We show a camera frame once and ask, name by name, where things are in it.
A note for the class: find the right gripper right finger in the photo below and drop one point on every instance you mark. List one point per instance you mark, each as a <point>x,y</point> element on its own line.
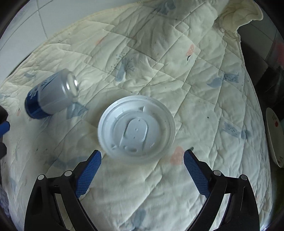
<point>241,212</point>

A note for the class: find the blue silver beer can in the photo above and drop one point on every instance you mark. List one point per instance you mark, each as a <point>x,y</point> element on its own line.
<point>52,95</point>

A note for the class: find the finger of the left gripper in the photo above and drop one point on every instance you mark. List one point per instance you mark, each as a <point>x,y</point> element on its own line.
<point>4,128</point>

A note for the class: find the white plastic cup lid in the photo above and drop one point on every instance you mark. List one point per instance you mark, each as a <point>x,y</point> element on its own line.
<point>136,130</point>

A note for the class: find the white ceramic plate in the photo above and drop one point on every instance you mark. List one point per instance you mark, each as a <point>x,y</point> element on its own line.
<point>274,137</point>

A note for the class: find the white quilted blanket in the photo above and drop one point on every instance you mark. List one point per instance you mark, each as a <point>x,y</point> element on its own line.
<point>185,54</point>

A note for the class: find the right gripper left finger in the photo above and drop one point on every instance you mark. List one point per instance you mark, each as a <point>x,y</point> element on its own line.
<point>43,212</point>

